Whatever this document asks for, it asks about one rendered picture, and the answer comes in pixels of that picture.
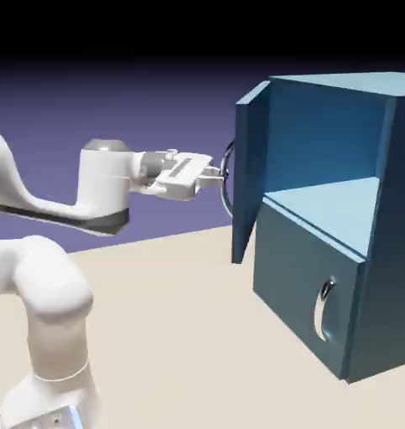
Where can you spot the blue hinged cabinet door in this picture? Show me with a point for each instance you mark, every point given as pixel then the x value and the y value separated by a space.
pixel 245 167

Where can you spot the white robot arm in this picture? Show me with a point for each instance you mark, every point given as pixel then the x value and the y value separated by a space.
pixel 101 181

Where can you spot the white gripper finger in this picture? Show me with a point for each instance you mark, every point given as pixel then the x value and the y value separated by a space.
pixel 208 182
pixel 212 170

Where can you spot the blue cabinet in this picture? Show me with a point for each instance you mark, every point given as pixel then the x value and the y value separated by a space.
pixel 339 214

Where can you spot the blue closed cabinet door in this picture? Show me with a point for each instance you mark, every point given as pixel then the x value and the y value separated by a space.
pixel 299 295

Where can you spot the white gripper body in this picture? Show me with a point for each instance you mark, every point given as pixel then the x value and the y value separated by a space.
pixel 183 177

